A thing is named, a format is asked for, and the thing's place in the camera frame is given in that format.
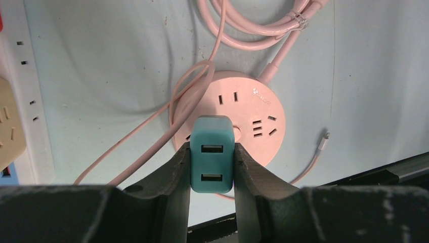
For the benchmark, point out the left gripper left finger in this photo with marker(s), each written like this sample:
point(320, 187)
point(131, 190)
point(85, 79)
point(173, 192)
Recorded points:
point(154, 209)

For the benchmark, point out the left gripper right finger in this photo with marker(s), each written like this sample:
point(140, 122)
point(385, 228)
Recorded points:
point(269, 209)

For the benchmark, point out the teal cube socket adapter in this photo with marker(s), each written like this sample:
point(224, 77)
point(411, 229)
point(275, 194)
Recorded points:
point(212, 145)

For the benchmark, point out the pink round power strip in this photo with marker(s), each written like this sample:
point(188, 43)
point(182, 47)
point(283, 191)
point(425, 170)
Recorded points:
point(255, 111)

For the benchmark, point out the beige cube plug adapter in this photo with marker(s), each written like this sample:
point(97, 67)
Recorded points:
point(13, 142)

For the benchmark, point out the white multicolour power strip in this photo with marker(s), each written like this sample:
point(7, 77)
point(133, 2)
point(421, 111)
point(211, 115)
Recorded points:
point(35, 164)

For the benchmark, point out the light green table mat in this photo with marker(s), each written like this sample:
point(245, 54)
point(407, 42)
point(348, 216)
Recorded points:
point(359, 70)

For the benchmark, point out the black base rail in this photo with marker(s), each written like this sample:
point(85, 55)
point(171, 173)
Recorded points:
point(412, 171)

